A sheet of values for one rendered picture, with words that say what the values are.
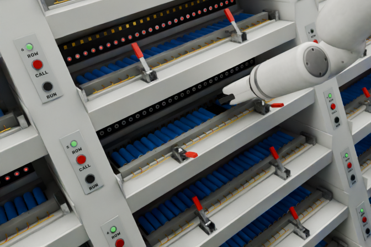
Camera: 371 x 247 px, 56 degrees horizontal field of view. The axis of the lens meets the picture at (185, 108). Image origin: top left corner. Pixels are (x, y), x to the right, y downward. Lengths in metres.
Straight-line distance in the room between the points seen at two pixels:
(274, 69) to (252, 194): 0.38
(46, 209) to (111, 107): 0.25
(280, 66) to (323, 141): 0.46
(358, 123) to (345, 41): 0.65
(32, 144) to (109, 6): 0.31
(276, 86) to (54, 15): 0.45
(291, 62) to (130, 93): 0.32
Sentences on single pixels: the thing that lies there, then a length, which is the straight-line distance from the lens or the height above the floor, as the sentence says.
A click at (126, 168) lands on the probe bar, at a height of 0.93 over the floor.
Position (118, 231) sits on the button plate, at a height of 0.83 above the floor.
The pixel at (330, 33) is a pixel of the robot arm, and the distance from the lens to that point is 0.62.
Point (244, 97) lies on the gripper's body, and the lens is 0.82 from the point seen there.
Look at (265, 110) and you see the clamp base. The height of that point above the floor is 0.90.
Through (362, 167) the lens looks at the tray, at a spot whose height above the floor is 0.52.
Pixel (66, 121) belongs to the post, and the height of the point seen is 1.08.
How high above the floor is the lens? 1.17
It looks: 12 degrees down
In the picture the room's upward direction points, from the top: 21 degrees counter-clockwise
